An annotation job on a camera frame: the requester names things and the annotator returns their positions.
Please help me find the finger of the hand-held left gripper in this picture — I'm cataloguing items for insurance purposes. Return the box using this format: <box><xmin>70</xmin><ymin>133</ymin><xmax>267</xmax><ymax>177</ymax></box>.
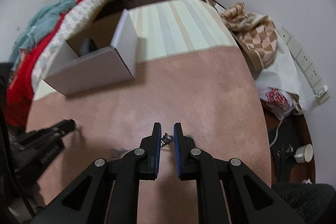
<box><xmin>16</xmin><ymin>120</ymin><xmax>76</xmax><ymax>147</ymax></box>

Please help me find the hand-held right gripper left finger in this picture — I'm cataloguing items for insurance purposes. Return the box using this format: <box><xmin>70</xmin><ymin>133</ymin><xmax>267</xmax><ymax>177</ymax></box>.
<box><xmin>31</xmin><ymin>122</ymin><xmax>161</xmax><ymax>224</ymax></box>

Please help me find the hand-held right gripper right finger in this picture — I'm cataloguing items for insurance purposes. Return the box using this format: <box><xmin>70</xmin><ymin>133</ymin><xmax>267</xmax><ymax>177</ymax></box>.
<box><xmin>173</xmin><ymin>123</ymin><xmax>305</xmax><ymax>224</ymax></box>

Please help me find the silver chain necklace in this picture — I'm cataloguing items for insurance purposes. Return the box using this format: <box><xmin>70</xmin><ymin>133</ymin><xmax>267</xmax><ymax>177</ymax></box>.
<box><xmin>109</xmin><ymin>132</ymin><xmax>175</xmax><ymax>159</ymax></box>

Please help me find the white cardboard box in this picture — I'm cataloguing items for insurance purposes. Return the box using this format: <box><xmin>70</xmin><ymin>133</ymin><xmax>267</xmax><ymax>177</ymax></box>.
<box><xmin>41</xmin><ymin>9</ymin><xmax>137</xmax><ymax>96</ymax></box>

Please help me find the black smart band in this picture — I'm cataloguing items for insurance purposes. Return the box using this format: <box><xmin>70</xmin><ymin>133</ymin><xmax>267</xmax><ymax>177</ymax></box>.
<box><xmin>80</xmin><ymin>38</ymin><xmax>97</xmax><ymax>54</ymax></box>

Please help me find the red blanket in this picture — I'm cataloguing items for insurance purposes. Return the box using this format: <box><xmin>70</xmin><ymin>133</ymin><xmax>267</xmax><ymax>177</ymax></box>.
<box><xmin>7</xmin><ymin>0</ymin><xmax>113</xmax><ymax>126</ymax></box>

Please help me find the black cloth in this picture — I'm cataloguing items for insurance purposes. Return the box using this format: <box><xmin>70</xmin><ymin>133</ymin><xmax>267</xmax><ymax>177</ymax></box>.
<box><xmin>269</xmin><ymin>122</ymin><xmax>298</xmax><ymax>180</ymax></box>

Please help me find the red patterned bag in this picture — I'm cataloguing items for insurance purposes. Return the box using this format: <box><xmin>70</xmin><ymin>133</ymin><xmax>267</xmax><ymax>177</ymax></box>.
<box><xmin>259</xmin><ymin>86</ymin><xmax>296</xmax><ymax>119</ymax></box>

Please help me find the teal quilt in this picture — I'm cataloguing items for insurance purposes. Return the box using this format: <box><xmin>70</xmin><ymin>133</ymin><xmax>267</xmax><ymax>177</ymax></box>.
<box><xmin>9</xmin><ymin>0</ymin><xmax>120</xmax><ymax>69</ymax></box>

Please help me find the white cup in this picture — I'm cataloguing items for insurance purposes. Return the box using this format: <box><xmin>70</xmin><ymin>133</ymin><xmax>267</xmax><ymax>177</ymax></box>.
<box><xmin>293</xmin><ymin>144</ymin><xmax>314</xmax><ymax>163</ymax></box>

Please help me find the white plastic bag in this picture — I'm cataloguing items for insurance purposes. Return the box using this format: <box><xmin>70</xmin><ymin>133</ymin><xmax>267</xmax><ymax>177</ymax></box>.
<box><xmin>253</xmin><ymin>38</ymin><xmax>306</xmax><ymax>111</ymax></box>

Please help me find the brown checkered cloth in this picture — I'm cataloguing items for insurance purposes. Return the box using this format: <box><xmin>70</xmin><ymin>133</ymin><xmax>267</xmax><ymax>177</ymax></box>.
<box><xmin>219</xmin><ymin>2</ymin><xmax>279</xmax><ymax>72</ymax></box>

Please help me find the white power strip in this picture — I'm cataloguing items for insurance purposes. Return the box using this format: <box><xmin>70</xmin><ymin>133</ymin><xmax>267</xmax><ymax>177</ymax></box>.
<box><xmin>279</xmin><ymin>26</ymin><xmax>331</xmax><ymax>104</ymax></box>

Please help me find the white cable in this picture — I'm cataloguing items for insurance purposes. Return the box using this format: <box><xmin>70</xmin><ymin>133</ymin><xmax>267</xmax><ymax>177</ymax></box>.
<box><xmin>269</xmin><ymin>94</ymin><xmax>322</xmax><ymax>147</ymax></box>

